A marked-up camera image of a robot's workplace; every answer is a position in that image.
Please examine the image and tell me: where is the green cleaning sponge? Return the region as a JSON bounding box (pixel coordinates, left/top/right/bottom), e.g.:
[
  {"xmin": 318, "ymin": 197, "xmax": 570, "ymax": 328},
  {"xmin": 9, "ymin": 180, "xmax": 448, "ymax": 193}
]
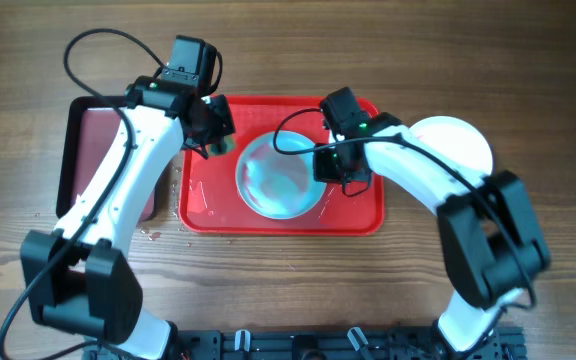
[{"xmin": 210, "ymin": 136, "xmax": 236, "ymax": 156}]

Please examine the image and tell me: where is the mint plate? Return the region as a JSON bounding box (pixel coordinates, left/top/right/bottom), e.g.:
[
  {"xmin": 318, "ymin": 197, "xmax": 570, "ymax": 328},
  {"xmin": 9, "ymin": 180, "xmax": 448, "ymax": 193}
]
[
  {"xmin": 235, "ymin": 131, "xmax": 326, "ymax": 220},
  {"xmin": 410, "ymin": 116, "xmax": 494, "ymax": 175}
]

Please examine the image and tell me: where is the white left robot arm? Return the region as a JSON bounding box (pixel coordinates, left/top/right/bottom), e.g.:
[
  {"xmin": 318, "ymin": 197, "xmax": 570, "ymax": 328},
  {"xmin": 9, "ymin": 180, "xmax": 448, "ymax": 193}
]
[{"xmin": 20, "ymin": 95, "xmax": 234, "ymax": 359}]

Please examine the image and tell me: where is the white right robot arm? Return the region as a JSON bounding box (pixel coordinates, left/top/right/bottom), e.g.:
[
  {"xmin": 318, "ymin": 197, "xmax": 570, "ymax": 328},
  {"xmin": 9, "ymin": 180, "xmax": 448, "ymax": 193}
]
[{"xmin": 313, "ymin": 122, "xmax": 551, "ymax": 359}]

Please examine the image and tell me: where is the red plastic tray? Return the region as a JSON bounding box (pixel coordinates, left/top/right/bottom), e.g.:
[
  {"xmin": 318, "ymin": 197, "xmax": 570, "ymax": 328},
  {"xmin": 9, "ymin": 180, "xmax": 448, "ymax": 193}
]
[{"xmin": 178, "ymin": 95, "xmax": 385, "ymax": 236}]

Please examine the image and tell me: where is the black water basin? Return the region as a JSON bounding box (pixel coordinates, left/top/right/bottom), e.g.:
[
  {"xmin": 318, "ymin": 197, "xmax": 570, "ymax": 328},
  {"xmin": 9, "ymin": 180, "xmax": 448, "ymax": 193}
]
[{"xmin": 55, "ymin": 94, "xmax": 159, "ymax": 221}]

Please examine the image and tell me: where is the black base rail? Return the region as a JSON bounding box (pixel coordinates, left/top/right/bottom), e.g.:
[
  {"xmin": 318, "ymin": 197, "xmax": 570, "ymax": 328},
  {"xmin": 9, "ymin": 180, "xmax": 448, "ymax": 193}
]
[{"xmin": 82, "ymin": 324, "xmax": 527, "ymax": 360}]

